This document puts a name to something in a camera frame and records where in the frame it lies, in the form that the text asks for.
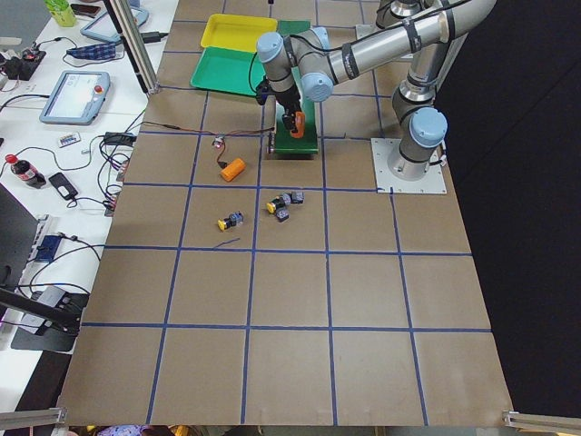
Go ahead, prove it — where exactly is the green plastic tray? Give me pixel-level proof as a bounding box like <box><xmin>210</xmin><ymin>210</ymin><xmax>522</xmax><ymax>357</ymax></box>
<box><xmin>190</xmin><ymin>46</ymin><xmax>265</xmax><ymax>96</ymax></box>

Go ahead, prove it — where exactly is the small motor controller board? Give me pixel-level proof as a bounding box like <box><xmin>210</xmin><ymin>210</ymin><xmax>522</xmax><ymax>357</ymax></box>
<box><xmin>212</xmin><ymin>135</ymin><xmax>225</xmax><ymax>149</ymax></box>

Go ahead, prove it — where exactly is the green bottle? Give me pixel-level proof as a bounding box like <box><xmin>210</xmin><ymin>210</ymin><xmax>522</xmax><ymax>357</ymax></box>
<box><xmin>44</xmin><ymin>0</ymin><xmax>76</xmax><ymax>27</ymax></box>

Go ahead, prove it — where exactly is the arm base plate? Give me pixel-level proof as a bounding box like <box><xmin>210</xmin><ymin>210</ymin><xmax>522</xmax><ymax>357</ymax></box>
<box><xmin>370</xmin><ymin>138</ymin><xmax>447</xmax><ymax>194</ymax></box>

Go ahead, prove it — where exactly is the green push button switch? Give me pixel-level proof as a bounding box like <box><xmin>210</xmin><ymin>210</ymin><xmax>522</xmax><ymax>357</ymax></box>
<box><xmin>290</xmin><ymin>191</ymin><xmax>304</xmax><ymax>204</ymax></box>

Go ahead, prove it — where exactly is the teach pendant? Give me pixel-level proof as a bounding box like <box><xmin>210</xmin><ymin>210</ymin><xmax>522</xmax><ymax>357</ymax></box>
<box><xmin>80</xmin><ymin>5</ymin><xmax>151</xmax><ymax>45</ymax></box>
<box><xmin>39</xmin><ymin>71</ymin><xmax>111</xmax><ymax>125</ymax></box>

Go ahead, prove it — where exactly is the yellow push button switch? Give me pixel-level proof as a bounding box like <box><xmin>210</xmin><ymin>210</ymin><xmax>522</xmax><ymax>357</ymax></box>
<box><xmin>217</xmin><ymin>211</ymin><xmax>244</xmax><ymax>232</ymax></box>

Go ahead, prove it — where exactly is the cola bottle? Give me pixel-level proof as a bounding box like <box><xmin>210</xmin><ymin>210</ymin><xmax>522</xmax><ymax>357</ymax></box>
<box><xmin>5</xmin><ymin>154</ymin><xmax>46</xmax><ymax>189</ymax></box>

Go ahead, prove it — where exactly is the black power adapter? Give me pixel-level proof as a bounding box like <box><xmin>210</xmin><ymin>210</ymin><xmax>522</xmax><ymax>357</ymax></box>
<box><xmin>141</xmin><ymin>31</ymin><xmax>168</xmax><ymax>44</ymax></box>

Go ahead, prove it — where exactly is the blue plaid cloth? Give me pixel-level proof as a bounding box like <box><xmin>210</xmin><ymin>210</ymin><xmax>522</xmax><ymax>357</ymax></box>
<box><xmin>66</xmin><ymin>42</ymin><xmax>118</xmax><ymax>61</ymax></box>

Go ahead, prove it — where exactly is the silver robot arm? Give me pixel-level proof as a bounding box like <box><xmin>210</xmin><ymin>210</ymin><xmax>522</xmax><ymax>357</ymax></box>
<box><xmin>255</xmin><ymin>0</ymin><xmax>495</xmax><ymax>181</ymax></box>

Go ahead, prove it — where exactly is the red black power cable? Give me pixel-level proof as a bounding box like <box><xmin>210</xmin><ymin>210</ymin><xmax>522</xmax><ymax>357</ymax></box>
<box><xmin>141</xmin><ymin>121</ymin><xmax>276</xmax><ymax>170</ymax></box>

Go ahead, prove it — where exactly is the green conveyor belt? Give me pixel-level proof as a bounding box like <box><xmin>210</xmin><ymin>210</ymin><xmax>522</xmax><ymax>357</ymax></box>
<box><xmin>265</xmin><ymin>19</ymin><xmax>320</xmax><ymax>160</ymax></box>

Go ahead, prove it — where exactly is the black smartphone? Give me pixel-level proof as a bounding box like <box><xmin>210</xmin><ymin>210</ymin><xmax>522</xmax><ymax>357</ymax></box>
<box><xmin>48</xmin><ymin>173</ymin><xmax>78</xmax><ymax>201</ymax></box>

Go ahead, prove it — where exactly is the aluminium frame post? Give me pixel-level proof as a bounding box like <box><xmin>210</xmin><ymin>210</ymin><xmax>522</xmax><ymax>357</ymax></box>
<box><xmin>103</xmin><ymin>0</ymin><xmax>159</xmax><ymax>95</ymax></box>

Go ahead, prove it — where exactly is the plain orange cylinder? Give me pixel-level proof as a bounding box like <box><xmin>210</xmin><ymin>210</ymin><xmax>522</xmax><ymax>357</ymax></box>
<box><xmin>220</xmin><ymin>158</ymin><xmax>246</xmax><ymax>182</ymax></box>

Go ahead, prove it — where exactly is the orange cylinder marked 4680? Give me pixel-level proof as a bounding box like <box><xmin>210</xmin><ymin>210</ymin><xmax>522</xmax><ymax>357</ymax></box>
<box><xmin>290</xmin><ymin>111</ymin><xmax>306</xmax><ymax>139</ymax></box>

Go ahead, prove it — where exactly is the teach pendant far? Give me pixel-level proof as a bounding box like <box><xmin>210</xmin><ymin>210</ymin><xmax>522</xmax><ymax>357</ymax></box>
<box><xmin>80</xmin><ymin>5</ymin><xmax>151</xmax><ymax>45</ymax></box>

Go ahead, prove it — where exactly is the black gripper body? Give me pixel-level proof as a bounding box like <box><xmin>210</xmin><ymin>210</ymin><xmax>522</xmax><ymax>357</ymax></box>
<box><xmin>255</xmin><ymin>76</ymin><xmax>300</xmax><ymax>118</ymax></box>

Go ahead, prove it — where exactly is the teach pendant near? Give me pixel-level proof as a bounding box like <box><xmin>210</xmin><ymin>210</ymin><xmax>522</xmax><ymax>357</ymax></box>
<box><xmin>39</xmin><ymin>71</ymin><xmax>111</xmax><ymax>125</ymax></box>

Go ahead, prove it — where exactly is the yellow plastic tray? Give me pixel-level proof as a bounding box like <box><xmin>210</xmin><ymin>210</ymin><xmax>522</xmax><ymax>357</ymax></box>
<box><xmin>200</xmin><ymin>14</ymin><xmax>278</xmax><ymax>53</ymax></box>

